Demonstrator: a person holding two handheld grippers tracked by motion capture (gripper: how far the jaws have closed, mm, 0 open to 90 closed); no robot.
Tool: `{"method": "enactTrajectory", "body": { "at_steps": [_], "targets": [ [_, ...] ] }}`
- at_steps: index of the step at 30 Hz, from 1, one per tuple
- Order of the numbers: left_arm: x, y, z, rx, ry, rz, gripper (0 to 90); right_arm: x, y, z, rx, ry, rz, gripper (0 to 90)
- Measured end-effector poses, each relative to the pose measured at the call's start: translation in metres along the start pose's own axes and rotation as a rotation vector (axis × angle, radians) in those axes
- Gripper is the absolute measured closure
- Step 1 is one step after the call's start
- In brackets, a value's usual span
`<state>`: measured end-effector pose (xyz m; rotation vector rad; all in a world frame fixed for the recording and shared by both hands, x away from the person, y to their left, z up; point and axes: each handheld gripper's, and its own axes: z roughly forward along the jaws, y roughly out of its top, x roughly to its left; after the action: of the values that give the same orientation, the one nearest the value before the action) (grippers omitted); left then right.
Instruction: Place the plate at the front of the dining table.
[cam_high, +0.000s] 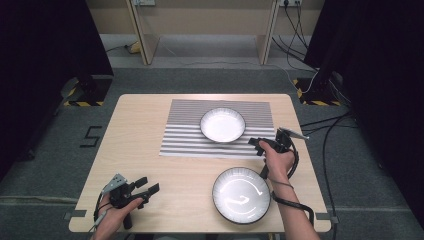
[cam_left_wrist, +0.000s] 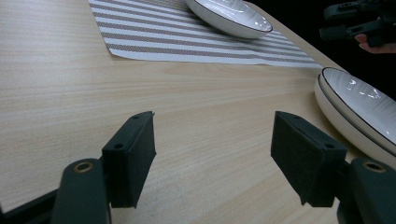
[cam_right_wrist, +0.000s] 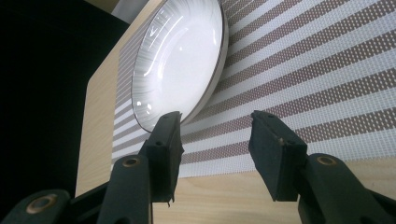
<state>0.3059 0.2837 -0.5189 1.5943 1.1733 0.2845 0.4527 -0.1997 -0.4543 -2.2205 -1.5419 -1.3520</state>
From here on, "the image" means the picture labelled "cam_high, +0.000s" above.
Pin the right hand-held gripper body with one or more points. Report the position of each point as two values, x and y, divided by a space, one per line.
283 143

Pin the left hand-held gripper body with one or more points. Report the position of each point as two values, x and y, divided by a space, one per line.
120 195

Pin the small white bowl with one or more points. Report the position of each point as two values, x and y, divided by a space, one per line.
222 126

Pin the large white dark-rimmed bowl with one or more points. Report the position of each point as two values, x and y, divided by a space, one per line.
241 196

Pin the person's right hand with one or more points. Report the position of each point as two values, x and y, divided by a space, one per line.
280 165

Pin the person's left hand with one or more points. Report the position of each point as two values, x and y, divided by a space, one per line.
111 218

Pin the thin black wrist band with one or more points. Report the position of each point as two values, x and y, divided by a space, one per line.
281 183

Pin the grey tape strip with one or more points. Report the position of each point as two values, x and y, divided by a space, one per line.
75 214
328 216

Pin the stand base with hazard tape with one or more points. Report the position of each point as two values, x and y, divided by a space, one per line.
96 93
320 96

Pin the grey striped placemat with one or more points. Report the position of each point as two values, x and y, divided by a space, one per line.
186 140

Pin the light wooden panel leg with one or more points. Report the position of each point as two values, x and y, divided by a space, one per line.
266 43
146 43

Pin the black curtain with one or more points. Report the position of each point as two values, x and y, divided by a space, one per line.
40 66
383 83

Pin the yellow floor object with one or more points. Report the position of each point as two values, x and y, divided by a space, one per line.
135 48

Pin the wall socket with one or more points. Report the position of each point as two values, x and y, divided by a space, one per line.
144 2
290 2

